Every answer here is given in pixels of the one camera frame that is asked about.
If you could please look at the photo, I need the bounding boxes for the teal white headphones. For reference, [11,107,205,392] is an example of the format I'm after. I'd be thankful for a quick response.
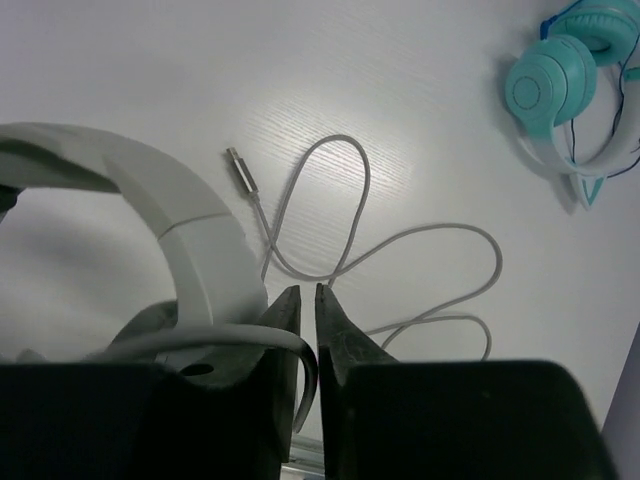
[504,0,639,210]

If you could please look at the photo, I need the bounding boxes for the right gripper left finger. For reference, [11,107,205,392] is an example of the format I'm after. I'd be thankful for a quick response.
[174,284,304,464]

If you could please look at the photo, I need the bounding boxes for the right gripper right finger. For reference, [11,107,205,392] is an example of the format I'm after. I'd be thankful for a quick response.
[315,283,398,479]

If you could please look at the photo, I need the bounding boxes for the white headphone cable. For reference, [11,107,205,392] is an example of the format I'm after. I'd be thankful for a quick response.
[107,133,504,434]

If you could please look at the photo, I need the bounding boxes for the white grey headphones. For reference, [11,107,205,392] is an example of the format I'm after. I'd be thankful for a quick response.
[0,121,274,366]

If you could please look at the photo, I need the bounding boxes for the aluminium rail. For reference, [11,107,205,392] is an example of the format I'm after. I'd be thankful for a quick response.
[289,435,324,464]

